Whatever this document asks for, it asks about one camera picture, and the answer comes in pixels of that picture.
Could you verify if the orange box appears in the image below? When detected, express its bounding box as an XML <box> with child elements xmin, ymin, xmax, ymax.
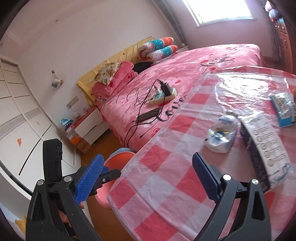
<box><xmin>69</xmin><ymin>134</ymin><xmax>84</xmax><ymax>149</ymax></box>

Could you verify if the white wardrobe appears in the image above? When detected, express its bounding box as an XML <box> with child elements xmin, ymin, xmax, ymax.
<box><xmin>0</xmin><ymin>54</ymin><xmax>77</xmax><ymax>193</ymax></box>

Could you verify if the person's left hand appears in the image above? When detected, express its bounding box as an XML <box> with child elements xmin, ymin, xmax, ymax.
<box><xmin>58</xmin><ymin>201</ymin><xmax>85</xmax><ymax>232</ymax></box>

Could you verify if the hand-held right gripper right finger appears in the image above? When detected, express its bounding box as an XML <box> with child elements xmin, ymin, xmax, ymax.
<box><xmin>192</xmin><ymin>152</ymin><xmax>271</xmax><ymax>241</ymax></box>

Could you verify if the black phone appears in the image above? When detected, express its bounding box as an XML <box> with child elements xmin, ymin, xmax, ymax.
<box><xmin>136</xmin><ymin>107</ymin><xmax>161</xmax><ymax>123</ymax></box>

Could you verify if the folded pink blanket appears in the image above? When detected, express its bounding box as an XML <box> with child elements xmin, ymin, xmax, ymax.
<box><xmin>91</xmin><ymin>61</ymin><xmax>138</xmax><ymax>100</ymax></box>

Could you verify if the beige power strip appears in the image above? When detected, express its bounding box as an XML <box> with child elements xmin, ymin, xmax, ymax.
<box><xmin>148</xmin><ymin>87</ymin><xmax>177</xmax><ymax>106</ymax></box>

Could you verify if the white nightstand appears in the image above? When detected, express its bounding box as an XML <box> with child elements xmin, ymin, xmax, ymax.
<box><xmin>74</xmin><ymin>107</ymin><xmax>110</xmax><ymax>145</ymax></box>

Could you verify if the patterned bolster pillow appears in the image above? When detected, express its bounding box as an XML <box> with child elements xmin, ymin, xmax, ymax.
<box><xmin>137</xmin><ymin>36</ymin><xmax>175</xmax><ymax>58</ymax></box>
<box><xmin>146</xmin><ymin>45</ymin><xmax>179</xmax><ymax>65</ymax></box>

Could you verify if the stack of folded quilts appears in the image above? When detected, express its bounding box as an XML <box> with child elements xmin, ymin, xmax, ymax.
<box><xmin>265</xmin><ymin>0</ymin><xmax>285</xmax><ymax>22</ymax></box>

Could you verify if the black cloth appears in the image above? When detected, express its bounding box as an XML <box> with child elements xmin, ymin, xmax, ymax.
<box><xmin>133</xmin><ymin>61</ymin><xmax>154</xmax><ymax>74</ymax></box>

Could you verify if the pink checked plastic tablecloth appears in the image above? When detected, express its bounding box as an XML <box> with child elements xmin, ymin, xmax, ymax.
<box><xmin>106</xmin><ymin>65</ymin><xmax>296</xmax><ymax>241</ymax></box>

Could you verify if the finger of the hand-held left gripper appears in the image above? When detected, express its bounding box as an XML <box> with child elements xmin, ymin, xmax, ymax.
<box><xmin>91</xmin><ymin>169</ymin><xmax>121</xmax><ymax>195</ymax></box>

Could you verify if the dark grey snack bag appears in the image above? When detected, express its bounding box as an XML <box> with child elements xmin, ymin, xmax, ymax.
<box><xmin>239</xmin><ymin>113</ymin><xmax>292</xmax><ymax>193</ymax></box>

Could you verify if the black charging cable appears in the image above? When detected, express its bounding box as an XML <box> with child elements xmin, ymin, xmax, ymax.
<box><xmin>124</xmin><ymin>79</ymin><xmax>167</xmax><ymax>149</ymax></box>

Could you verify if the black charger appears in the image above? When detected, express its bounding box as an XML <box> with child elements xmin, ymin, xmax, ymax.
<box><xmin>159</xmin><ymin>80</ymin><xmax>173</xmax><ymax>97</ymax></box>

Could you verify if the grey curtain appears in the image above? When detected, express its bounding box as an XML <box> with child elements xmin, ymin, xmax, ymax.
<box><xmin>155</xmin><ymin>0</ymin><xmax>188</xmax><ymax>47</ymax></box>

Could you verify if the bed with pink bedspread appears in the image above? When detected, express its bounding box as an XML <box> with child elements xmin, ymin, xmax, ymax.
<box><xmin>91</xmin><ymin>43</ymin><xmax>265</xmax><ymax>153</ymax></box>

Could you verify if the orange plastic basin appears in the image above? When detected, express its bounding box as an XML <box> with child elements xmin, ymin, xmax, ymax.
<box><xmin>96</xmin><ymin>148</ymin><xmax>137</xmax><ymax>210</ymax></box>

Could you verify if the window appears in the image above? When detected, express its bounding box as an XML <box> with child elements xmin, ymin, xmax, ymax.
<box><xmin>181</xmin><ymin>0</ymin><xmax>253</xmax><ymax>27</ymax></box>

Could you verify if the wall socket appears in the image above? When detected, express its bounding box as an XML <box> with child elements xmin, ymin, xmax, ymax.
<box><xmin>66</xmin><ymin>98</ymin><xmax>79</xmax><ymax>109</ymax></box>

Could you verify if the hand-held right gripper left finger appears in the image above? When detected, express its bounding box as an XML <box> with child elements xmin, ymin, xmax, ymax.
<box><xmin>25</xmin><ymin>154</ymin><xmax>105</xmax><ymax>241</ymax></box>

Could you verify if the floral pillow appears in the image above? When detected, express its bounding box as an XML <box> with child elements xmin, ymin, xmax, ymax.
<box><xmin>95</xmin><ymin>61</ymin><xmax>123</xmax><ymax>87</ymax></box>

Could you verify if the white and blue plastic packet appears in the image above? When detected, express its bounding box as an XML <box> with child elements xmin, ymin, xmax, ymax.
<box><xmin>203</xmin><ymin>111</ymin><xmax>239</xmax><ymax>153</ymax></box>

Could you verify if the yellow headboard cover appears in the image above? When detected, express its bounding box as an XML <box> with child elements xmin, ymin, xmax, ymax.
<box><xmin>77</xmin><ymin>36</ymin><xmax>155</xmax><ymax>109</ymax></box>

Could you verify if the blue printed snack packet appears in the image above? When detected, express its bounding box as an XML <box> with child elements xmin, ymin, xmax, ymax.
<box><xmin>269</xmin><ymin>91</ymin><xmax>296</xmax><ymax>128</ymax></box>

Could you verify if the wall sticker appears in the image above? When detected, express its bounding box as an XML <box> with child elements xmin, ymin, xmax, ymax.
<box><xmin>50</xmin><ymin>70</ymin><xmax>64</xmax><ymax>90</ymax></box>

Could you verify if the brown wooden cabinet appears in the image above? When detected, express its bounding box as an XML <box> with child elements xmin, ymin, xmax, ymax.
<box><xmin>269</xmin><ymin>17</ymin><xmax>296</xmax><ymax>75</ymax></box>

